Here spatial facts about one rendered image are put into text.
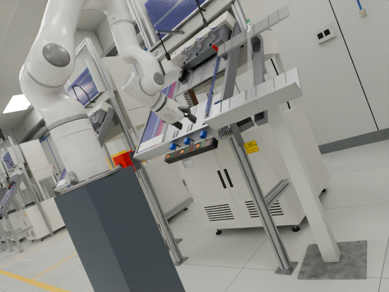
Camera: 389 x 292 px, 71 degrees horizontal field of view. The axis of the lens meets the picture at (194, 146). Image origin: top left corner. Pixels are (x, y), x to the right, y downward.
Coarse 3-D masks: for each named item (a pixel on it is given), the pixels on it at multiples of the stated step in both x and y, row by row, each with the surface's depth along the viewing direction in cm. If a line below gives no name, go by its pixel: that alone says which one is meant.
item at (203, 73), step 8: (232, 32) 154; (216, 56) 153; (200, 64) 164; (208, 64) 156; (224, 64) 142; (168, 72) 197; (176, 72) 186; (192, 72) 167; (200, 72) 158; (208, 72) 151; (168, 80) 189; (176, 80) 180; (192, 80) 161; (200, 80) 153; (208, 80) 157; (184, 88) 164; (192, 88) 166
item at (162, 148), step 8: (200, 128) 124; (208, 128) 123; (184, 136) 133; (192, 136) 132; (208, 136) 129; (160, 144) 146; (168, 144) 143; (184, 144) 140; (144, 152) 157; (152, 152) 155; (160, 152) 153; (144, 160) 166
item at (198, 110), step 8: (216, 96) 132; (200, 104) 140; (192, 112) 141; (200, 112) 136; (208, 112) 130; (184, 120) 144; (200, 120) 132; (168, 128) 153; (176, 128) 146; (184, 128) 140; (192, 128) 134; (168, 136) 148; (176, 136) 141
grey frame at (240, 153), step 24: (216, 0) 154; (144, 24) 202; (192, 24) 169; (240, 24) 153; (168, 48) 186; (192, 144) 206; (144, 168) 170; (240, 168) 120; (264, 216) 119; (168, 240) 171; (288, 264) 121
